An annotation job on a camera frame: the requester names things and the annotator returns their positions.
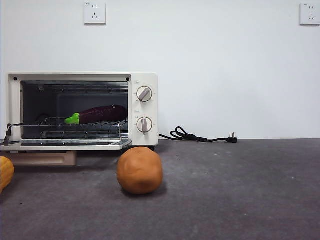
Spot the purple eggplant with green cap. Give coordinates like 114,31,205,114
64,104,128,126

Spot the oven door with beige handle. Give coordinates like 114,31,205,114
0,123,133,168

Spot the white Toshiba toaster oven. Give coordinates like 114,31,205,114
6,71,159,152

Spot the black power cable with plug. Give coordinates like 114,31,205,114
159,126,239,145

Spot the metal wire oven rack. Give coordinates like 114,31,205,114
7,115,130,131

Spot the round temperature knob on oven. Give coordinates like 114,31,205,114
136,85,154,103

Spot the white wall socket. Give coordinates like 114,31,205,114
299,2,320,27
83,1,107,26

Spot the round timer knob on oven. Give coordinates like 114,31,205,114
136,116,154,136

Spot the yellow corn cob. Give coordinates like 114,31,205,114
0,156,15,194

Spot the brown potato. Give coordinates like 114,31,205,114
116,146,164,196

